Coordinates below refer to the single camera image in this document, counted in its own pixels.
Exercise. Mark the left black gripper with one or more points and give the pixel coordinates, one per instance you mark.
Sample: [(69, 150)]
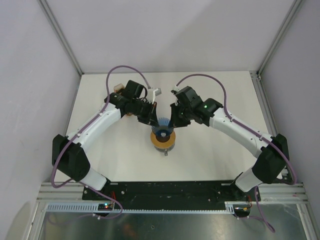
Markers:
[(151, 116)]

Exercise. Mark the wooden ring dripper stand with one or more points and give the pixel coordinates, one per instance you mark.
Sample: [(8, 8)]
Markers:
[(163, 142)]

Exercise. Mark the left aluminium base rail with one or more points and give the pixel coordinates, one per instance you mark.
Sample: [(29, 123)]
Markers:
[(69, 192)]

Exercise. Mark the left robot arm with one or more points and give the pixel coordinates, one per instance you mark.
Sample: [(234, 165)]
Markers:
[(69, 152)]

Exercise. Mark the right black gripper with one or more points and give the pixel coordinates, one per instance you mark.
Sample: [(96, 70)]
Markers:
[(175, 120)]

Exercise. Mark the right aluminium frame post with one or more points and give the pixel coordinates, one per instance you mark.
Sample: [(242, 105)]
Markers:
[(281, 33)]

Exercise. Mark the aluminium frame post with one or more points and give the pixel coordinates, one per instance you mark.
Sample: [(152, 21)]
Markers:
[(281, 33), (52, 20)]

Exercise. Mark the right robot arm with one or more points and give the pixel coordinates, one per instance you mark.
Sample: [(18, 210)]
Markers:
[(271, 152)]

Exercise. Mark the blue ribbed dripper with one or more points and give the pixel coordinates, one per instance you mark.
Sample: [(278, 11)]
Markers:
[(163, 129)]

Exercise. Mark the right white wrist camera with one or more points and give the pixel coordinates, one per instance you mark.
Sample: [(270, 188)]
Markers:
[(175, 89)]

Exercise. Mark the glass coffee server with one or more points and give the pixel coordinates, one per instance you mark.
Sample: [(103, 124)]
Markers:
[(166, 150)]

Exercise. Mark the orange coffee filter holder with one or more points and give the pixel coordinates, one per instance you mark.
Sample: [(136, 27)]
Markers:
[(118, 87)]

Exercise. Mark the left aluminium frame post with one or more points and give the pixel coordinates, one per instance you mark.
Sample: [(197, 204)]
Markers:
[(52, 20)]

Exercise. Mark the right aluminium side rail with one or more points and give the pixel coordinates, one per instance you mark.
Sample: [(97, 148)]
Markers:
[(305, 215)]

